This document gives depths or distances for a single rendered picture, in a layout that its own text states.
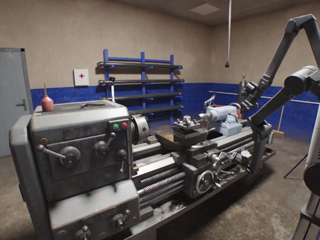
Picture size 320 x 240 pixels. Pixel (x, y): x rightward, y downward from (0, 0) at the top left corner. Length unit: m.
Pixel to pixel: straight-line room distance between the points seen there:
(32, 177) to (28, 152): 0.14
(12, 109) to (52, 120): 3.31
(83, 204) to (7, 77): 3.48
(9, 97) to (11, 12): 1.65
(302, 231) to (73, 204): 1.23
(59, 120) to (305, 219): 1.34
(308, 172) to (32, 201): 1.37
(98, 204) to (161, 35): 4.78
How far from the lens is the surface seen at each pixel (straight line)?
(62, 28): 4.36
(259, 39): 5.85
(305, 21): 1.24
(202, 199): 1.70
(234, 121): 2.23
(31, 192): 1.12
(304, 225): 1.14
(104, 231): 1.23
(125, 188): 1.17
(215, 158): 1.44
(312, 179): 0.95
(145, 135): 1.32
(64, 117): 1.00
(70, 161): 0.96
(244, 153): 1.30
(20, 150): 1.02
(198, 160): 1.39
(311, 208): 1.09
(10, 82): 4.23
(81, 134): 1.00
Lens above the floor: 1.52
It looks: 15 degrees down
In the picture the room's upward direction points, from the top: straight up
